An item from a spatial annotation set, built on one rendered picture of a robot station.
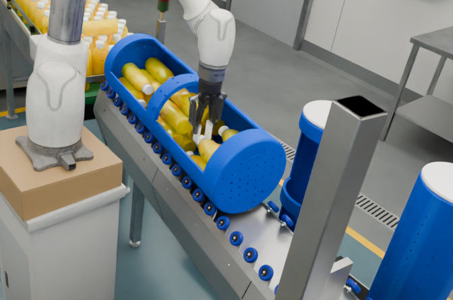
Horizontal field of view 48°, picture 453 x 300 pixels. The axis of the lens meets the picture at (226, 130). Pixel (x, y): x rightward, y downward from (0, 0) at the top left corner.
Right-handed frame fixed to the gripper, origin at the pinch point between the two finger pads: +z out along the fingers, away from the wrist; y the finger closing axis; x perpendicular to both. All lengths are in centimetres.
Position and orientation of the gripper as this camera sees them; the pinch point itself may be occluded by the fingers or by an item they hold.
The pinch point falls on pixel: (202, 132)
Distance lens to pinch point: 167.4
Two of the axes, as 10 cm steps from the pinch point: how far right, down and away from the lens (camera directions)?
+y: 8.3, -1.7, 5.4
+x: -5.4, -5.1, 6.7
